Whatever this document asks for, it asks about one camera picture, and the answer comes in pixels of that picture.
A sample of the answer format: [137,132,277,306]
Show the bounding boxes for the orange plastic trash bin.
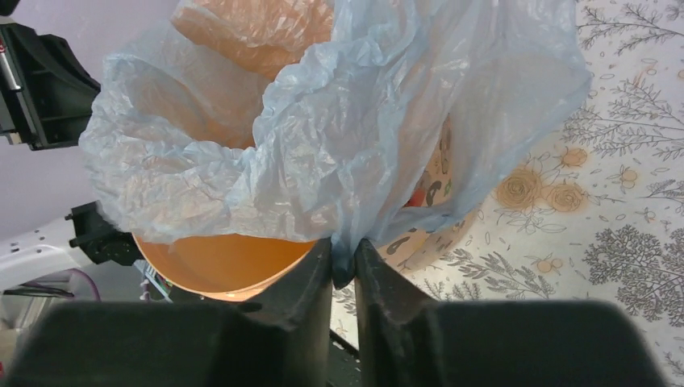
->
[132,0,482,303]

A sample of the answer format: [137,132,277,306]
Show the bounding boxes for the floral patterned table mat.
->
[328,0,684,387]

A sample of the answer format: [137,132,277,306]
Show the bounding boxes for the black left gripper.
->
[1,23,100,151]

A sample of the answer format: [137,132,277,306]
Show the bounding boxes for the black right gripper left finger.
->
[1,239,332,386]

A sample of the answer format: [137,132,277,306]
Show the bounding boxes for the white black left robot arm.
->
[1,23,143,293]

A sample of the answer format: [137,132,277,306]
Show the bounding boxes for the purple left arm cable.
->
[0,267,102,303]

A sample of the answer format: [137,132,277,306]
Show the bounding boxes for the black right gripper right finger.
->
[354,241,665,386]

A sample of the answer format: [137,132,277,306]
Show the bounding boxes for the light blue trash bag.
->
[79,1,591,288]

